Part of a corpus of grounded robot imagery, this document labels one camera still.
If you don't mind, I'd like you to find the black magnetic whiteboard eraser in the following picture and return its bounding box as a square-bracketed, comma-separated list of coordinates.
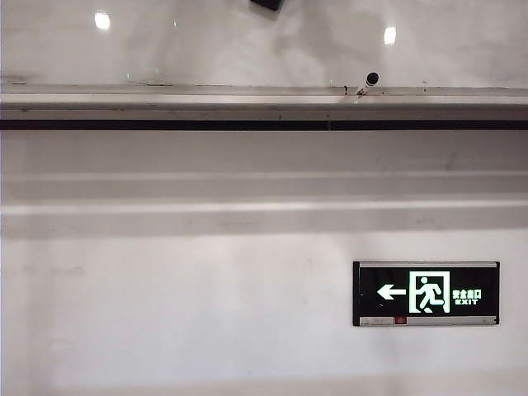
[248, 0, 288, 13]

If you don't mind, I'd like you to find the aluminium whiteboard marker tray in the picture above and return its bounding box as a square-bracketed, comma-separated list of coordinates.
[0, 82, 528, 132]

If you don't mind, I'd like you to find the white whiteboard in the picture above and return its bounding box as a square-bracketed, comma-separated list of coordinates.
[0, 0, 528, 88]

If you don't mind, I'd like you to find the white marker with black cap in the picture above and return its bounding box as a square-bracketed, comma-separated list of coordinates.
[356, 71, 380, 99]

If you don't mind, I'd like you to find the black green emergency exit sign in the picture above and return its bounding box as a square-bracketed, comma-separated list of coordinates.
[351, 260, 501, 328]

